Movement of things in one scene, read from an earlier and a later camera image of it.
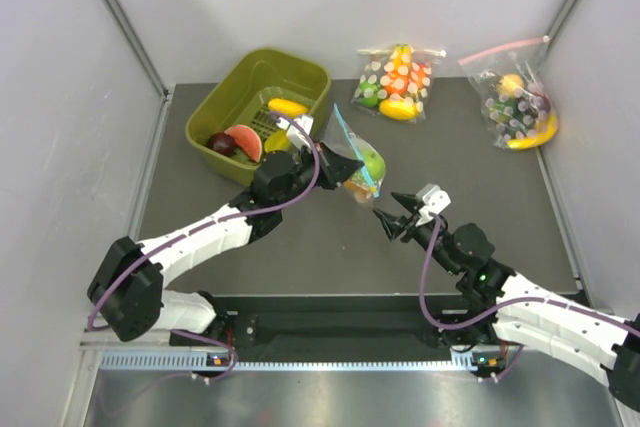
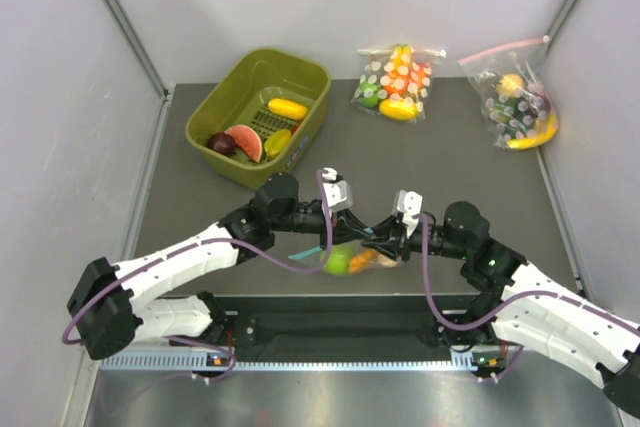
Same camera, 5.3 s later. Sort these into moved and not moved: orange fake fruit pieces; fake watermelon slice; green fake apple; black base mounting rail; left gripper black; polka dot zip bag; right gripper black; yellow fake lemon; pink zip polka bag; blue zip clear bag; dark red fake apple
Moved: green fake apple; blue zip clear bag; left gripper black; right gripper black; orange fake fruit pieces
Not moved: dark red fake apple; black base mounting rail; fake watermelon slice; polka dot zip bag; pink zip polka bag; yellow fake lemon
